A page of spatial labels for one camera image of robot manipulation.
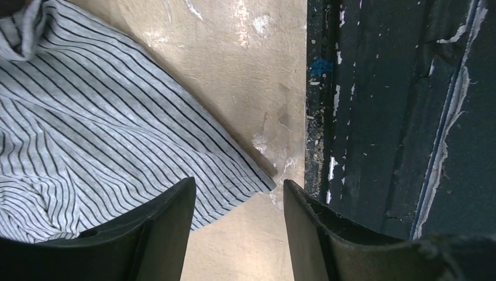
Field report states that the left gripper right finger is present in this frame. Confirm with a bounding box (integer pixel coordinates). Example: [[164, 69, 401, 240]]
[[283, 180, 495, 280]]

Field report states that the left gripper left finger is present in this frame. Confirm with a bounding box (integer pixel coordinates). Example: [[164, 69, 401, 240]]
[[1, 177, 196, 280]]

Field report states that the grey striped underwear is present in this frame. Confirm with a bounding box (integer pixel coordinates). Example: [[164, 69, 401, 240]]
[[1, 1, 275, 244]]

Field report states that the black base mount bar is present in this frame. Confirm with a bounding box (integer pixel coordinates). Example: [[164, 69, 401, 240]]
[[304, 1, 495, 239]]

